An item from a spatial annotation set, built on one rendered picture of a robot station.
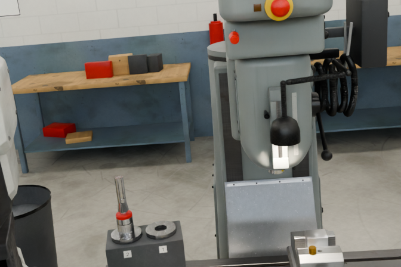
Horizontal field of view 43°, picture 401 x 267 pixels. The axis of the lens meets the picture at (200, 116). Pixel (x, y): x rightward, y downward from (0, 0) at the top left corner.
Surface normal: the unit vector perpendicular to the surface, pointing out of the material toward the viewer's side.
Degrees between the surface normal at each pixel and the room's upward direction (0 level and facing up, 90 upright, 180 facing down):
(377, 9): 90
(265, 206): 63
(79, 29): 90
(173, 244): 90
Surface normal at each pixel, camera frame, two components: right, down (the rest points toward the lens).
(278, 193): -0.06, -0.18
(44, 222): 0.93, 0.09
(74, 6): -0.04, 0.29
